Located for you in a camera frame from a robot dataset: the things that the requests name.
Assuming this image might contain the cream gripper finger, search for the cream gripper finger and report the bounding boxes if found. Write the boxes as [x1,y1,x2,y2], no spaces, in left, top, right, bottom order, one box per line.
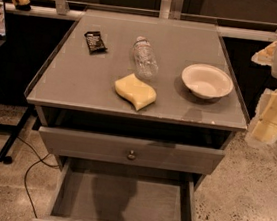
[251,41,277,66]
[245,88,277,148]

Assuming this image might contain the yellow curved sponge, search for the yellow curved sponge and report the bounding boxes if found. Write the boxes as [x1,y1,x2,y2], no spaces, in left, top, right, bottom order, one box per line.
[114,73,157,111]

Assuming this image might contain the grey drawer cabinet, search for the grey drawer cabinet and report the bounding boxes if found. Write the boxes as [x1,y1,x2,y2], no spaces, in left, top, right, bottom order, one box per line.
[8,1,261,221]

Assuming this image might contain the open middle drawer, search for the open middle drawer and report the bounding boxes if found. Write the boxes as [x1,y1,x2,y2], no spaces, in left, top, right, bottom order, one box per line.
[33,159,195,221]

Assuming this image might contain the top drawer with knob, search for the top drawer with knob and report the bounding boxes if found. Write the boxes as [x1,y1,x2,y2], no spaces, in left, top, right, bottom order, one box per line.
[39,127,225,175]

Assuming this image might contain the white paper bowl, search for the white paper bowl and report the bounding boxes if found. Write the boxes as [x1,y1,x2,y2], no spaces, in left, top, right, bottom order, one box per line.
[181,64,234,100]

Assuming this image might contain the clear plastic water bottle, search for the clear plastic water bottle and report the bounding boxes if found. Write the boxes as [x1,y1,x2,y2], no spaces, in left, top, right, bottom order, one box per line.
[132,36,159,81]

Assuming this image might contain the black snack wrapper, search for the black snack wrapper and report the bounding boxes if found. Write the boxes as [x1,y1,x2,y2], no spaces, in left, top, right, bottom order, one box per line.
[84,31,108,54]

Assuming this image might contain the yellow black tape dispenser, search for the yellow black tape dispenser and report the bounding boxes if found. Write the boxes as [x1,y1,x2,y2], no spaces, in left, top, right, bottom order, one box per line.
[12,0,31,11]

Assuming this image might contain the black table leg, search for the black table leg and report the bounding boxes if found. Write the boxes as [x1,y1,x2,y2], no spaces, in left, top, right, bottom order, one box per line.
[0,105,34,162]

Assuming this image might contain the metal window frame rail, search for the metal window frame rail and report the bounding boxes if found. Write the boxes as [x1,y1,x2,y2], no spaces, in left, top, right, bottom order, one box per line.
[0,0,277,46]

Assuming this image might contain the black floor cable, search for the black floor cable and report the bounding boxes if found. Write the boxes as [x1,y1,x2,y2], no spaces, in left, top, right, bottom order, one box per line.
[7,136,62,221]

